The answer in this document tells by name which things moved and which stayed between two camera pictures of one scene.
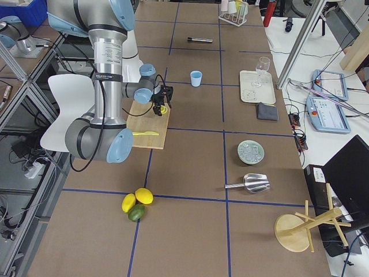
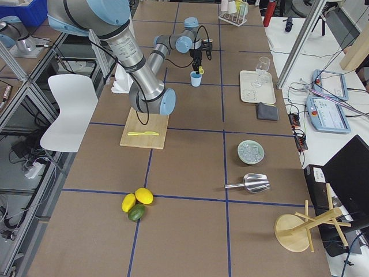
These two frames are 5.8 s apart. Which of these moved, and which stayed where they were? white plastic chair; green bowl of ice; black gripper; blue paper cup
Moved: black gripper
Stayed: green bowl of ice; white plastic chair; blue paper cup
